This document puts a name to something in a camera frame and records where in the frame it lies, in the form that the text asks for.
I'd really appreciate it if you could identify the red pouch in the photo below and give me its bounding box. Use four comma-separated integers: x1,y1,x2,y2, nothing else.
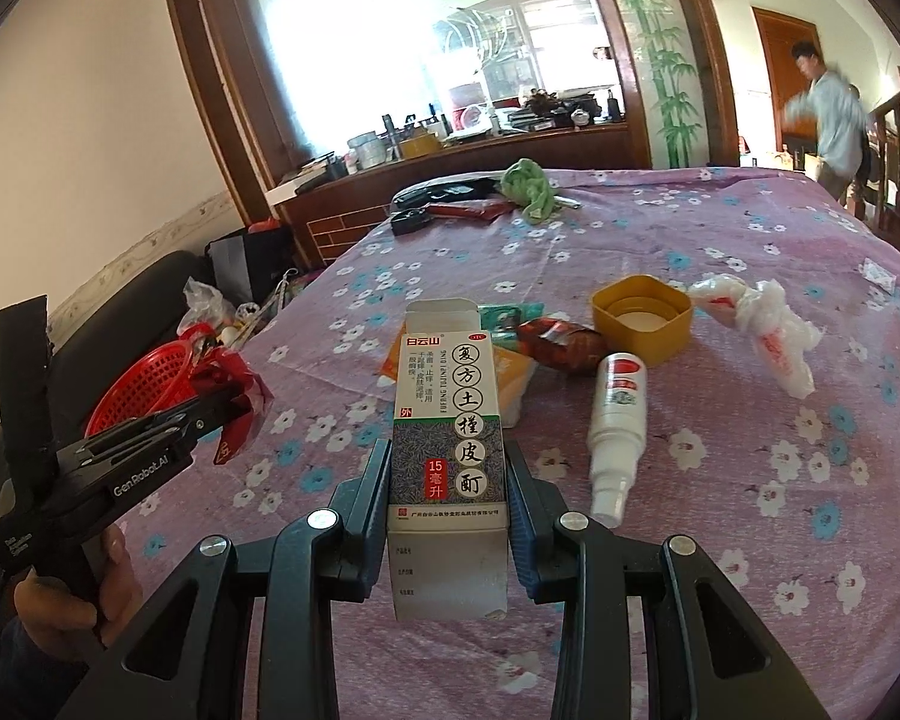
426,199,515,223

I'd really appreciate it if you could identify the teal cartoon packet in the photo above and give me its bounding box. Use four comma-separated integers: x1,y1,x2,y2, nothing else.
480,302,545,335

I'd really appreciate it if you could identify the black paper bag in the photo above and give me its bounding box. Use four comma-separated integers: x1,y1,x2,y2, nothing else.
208,223,297,308

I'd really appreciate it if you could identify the white spray bottle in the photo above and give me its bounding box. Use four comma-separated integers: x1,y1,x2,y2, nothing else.
586,352,650,530

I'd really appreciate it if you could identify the black case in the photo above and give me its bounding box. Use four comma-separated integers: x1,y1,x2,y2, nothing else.
392,176,503,209

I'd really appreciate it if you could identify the yellow plastic lid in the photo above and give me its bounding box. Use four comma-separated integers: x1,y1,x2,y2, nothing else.
590,275,693,361

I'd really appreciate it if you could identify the red plastic basket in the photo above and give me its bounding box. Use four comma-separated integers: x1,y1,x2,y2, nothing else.
84,322,211,440

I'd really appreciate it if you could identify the bamboo wall painting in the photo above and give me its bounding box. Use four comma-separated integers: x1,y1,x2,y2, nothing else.
596,0,702,170

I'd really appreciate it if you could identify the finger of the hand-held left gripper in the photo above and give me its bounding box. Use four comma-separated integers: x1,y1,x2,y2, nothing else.
161,381,256,441

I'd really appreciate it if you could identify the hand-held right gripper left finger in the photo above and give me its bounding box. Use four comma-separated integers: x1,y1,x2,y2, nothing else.
101,439,395,720

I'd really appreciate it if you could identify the clear plastic bag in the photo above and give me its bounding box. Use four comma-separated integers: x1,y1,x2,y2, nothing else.
184,277,241,331

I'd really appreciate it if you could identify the green knitted cloth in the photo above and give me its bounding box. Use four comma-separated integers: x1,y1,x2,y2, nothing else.
501,157,560,224

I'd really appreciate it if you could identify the person's left hand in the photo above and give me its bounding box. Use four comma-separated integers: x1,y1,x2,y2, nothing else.
11,523,143,667

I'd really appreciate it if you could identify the pink floral tablecloth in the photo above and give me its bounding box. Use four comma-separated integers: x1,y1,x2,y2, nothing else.
97,165,900,720

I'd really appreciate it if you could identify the white grey medicine carton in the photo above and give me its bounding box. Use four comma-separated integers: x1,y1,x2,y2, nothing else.
386,298,512,623

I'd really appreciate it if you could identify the wooden door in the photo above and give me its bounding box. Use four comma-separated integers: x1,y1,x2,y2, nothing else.
750,6,826,166

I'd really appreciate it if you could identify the red plastic bag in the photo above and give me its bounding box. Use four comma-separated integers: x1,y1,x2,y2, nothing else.
191,349,275,466

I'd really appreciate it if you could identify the white plastic bag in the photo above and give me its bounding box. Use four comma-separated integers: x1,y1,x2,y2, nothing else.
686,275,826,398

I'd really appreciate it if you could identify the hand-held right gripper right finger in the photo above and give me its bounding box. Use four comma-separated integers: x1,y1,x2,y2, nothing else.
506,452,833,720

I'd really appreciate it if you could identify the metal pot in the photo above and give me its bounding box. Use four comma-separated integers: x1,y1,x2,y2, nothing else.
349,133,391,170

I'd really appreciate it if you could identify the orange white packet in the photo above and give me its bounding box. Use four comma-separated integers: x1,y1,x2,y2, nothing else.
381,334,535,421

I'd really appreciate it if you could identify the black sofa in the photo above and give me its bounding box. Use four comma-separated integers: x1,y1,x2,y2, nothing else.
0,249,218,720

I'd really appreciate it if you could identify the red brown snack wrapper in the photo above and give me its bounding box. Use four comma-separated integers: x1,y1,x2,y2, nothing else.
516,317,608,376

